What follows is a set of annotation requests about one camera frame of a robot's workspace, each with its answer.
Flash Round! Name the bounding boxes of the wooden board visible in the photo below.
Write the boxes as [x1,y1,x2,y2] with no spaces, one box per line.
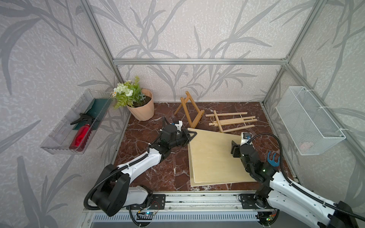
[188,148,257,188]
[188,128,255,183]

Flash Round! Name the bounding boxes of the wooden easel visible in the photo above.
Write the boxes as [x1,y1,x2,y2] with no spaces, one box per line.
[205,110,258,133]
[174,91,204,128]

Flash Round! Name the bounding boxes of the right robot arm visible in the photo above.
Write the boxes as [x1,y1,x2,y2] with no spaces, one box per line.
[231,133,365,228]

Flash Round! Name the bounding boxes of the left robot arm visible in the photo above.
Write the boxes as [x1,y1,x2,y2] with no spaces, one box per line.
[83,118,197,217]

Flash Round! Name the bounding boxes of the blue hand rake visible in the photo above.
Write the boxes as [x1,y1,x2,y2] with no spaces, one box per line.
[267,151,280,167]

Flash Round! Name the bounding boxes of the potted flower plant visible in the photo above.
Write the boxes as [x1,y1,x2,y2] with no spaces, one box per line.
[111,76,155,121]

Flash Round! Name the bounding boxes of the pink item in basket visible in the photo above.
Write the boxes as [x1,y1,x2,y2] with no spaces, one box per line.
[299,142,314,153]

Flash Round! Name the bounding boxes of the green trowel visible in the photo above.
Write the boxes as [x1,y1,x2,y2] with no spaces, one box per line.
[73,98,112,131]

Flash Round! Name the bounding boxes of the red spray bottle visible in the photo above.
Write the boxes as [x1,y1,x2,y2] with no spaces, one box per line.
[69,113,95,152]

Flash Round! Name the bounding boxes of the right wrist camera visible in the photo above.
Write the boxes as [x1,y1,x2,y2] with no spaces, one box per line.
[240,132,252,145]

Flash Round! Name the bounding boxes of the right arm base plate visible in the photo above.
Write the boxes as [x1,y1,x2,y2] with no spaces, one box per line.
[238,193,274,210]

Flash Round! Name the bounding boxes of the aluminium front rail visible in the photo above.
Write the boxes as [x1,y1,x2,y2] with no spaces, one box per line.
[76,190,333,228]

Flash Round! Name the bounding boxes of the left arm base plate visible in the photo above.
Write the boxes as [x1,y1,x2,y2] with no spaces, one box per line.
[126,194,166,211]

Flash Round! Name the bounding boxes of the white wire basket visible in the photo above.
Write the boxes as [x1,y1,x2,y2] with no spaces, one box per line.
[276,86,346,156]

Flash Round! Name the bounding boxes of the aluminium cage frame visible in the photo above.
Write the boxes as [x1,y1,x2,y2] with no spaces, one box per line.
[78,1,365,164]

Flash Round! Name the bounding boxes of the clear plastic wall bin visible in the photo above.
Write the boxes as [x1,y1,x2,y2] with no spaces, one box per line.
[40,89,112,155]

